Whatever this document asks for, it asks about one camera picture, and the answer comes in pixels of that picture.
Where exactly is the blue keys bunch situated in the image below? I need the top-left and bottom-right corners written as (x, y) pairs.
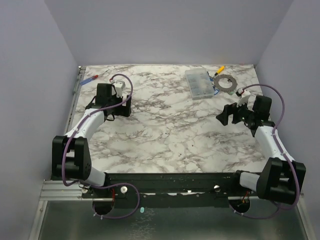
top-left (212, 85), bottom-right (220, 96)

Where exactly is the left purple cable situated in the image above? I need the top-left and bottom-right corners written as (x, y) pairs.
top-left (61, 74), bottom-right (140, 220)

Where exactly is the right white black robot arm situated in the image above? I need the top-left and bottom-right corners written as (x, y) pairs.
top-left (216, 95), bottom-right (306, 205)

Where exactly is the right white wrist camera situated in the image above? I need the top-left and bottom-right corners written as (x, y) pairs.
top-left (236, 88), bottom-right (251, 107)

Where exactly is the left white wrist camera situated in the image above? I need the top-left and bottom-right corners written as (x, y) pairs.
top-left (111, 80), bottom-right (126, 98)

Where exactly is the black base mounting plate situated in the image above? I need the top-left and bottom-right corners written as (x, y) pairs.
top-left (79, 171), bottom-right (261, 209)

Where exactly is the yellow handled screwdriver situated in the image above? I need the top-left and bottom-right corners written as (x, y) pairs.
top-left (211, 66), bottom-right (225, 78)

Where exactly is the blue red handled screwdriver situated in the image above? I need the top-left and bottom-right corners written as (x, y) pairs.
top-left (79, 70), bottom-right (108, 86)

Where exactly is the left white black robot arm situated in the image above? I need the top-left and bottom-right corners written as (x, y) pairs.
top-left (51, 80), bottom-right (132, 198)

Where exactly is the aluminium left side rail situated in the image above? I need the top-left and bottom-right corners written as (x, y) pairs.
top-left (64, 66), bottom-right (87, 133)

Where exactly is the aluminium front rail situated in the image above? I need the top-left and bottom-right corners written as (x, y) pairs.
top-left (39, 180), bottom-right (82, 201)

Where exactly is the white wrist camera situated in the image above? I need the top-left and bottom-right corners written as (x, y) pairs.
top-left (111, 80), bottom-right (126, 98)
top-left (236, 88), bottom-right (251, 107)

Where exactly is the clear plastic screw box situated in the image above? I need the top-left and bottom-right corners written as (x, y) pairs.
top-left (184, 68), bottom-right (215, 100)

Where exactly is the aluminium rail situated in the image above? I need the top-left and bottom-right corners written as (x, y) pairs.
top-left (39, 180), bottom-right (82, 201)
top-left (64, 66), bottom-right (87, 133)

